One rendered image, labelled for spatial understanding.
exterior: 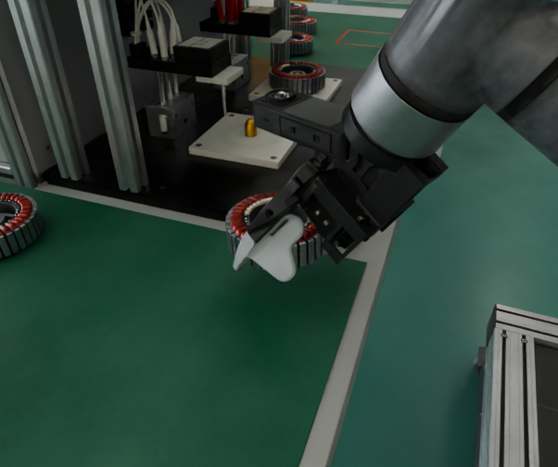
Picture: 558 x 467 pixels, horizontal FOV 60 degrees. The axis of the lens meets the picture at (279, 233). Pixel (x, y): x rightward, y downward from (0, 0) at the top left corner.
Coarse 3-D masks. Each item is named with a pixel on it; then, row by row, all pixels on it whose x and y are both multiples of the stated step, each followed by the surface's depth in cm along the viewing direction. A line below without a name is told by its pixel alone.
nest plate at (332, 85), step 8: (328, 80) 100; (336, 80) 100; (256, 88) 96; (264, 88) 96; (272, 88) 96; (328, 88) 96; (336, 88) 98; (248, 96) 94; (256, 96) 93; (320, 96) 93; (328, 96) 93
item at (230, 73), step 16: (176, 48) 71; (192, 48) 70; (208, 48) 70; (224, 48) 74; (128, 64) 75; (144, 64) 74; (160, 64) 73; (176, 64) 72; (192, 64) 71; (208, 64) 71; (224, 64) 74; (160, 80) 76; (176, 80) 80; (208, 80) 72; (224, 80) 72; (160, 96) 77
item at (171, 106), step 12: (180, 96) 81; (192, 96) 82; (156, 108) 78; (168, 108) 77; (180, 108) 79; (192, 108) 83; (156, 120) 79; (168, 120) 78; (180, 120) 80; (192, 120) 84; (156, 132) 80; (168, 132) 80; (180, 132) 81
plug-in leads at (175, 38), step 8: (136, 0) 70; (152, 0) 70; (160, 0) 72; (136, 8) 71; (144, 8) 71; (136, 16) 72; (160, 16) 74; (136, 24) 72; (160, 24) 70; (176, 24) 74; (136, 32) 73; (152, 32) 73; (160, 32) 71; (176, 32) 75; (136, 40) 74; (152, 40) 73; (160, 40) 71; (176, 40) 75; (136, 48) 74; (144, 48) 75; (152, 48) 74; (160, 48) 72; (168, 48) 77; (136, 56) 74; (152, 56) 74; (160, 56) 73; (168, 56) 73
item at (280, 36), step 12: (240, 12) 89; (252, 12) 89; (264, 12) 89; (276, 12) 91; (204, 24) 93; (216, 24) 92; (228, 24) 91; (240, 24) 91; (252, 24) 90; (264, 24) 89; (276, 24) 92; (228, 36) 96; (264, 36) 90; (276, 36) 91; (288, 36) 93
